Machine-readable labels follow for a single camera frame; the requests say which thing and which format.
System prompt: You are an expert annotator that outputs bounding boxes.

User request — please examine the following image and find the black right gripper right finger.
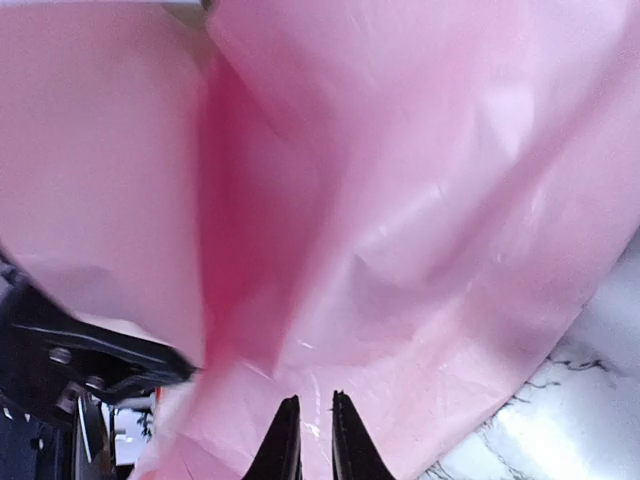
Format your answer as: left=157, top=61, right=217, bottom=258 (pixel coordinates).
left=332, top=391, right=395, bottom=480

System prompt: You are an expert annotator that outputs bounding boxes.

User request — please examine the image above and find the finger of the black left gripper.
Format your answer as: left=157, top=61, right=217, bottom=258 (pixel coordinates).
left=1, top=284, right=196, bottom=425

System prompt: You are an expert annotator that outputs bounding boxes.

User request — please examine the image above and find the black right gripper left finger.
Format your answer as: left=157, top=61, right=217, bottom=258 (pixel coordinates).
left=242, top=395, right=303, bottom=480

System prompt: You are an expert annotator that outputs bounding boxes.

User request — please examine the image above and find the pink wrapping paper sheet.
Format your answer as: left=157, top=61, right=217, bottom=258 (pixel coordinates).
left=1, top=1, right=639, bottom=479

